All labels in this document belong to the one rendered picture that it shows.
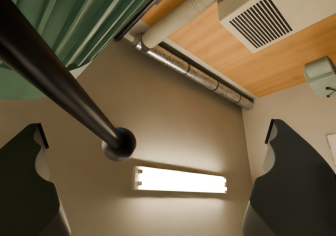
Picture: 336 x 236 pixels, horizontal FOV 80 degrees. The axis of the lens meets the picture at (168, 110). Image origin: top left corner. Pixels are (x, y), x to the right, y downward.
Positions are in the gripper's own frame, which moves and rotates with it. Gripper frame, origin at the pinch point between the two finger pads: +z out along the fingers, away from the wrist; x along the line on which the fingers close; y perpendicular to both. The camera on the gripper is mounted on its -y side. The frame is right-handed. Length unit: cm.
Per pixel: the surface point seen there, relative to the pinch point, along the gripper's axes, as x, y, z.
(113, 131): -3.6, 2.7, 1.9
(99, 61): -53, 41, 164
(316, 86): 145, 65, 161
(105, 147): -5.3, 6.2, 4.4
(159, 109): -2, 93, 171
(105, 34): -4.3, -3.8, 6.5
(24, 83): -13.1, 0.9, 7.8
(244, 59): 94, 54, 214
